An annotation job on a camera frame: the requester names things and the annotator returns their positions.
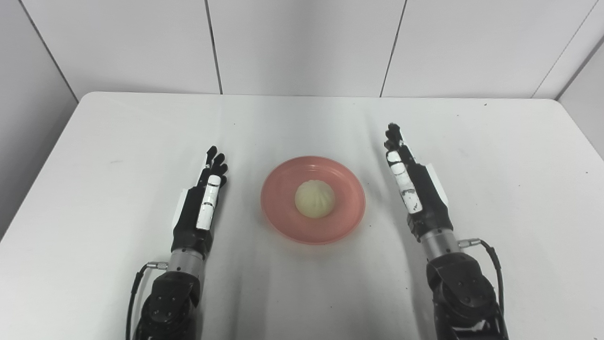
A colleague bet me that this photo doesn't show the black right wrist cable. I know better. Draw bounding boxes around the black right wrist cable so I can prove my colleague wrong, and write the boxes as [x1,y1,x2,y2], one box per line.
[458,238,506,331]

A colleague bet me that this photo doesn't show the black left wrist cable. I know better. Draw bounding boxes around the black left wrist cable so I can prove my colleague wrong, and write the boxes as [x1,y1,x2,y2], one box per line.
[125,261,169,340]

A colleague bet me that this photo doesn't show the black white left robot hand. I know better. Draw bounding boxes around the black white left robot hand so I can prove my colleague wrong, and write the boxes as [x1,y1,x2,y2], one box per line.
[171,145,228,259]

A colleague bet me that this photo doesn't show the pink round plate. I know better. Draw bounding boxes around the pink round plate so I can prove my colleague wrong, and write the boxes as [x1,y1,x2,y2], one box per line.
[260,156,367,245]

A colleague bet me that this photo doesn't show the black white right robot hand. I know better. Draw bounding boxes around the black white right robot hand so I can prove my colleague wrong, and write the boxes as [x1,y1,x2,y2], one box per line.
[384,123,454,244]

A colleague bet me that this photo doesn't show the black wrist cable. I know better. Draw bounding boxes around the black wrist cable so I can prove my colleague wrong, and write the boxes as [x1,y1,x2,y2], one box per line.
[458,238,506,331]
[125,261,169,340]

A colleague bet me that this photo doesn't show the cream steamed bun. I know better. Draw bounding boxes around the cream steamed bun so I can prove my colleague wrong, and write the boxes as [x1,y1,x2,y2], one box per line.
[294,179,336,219]

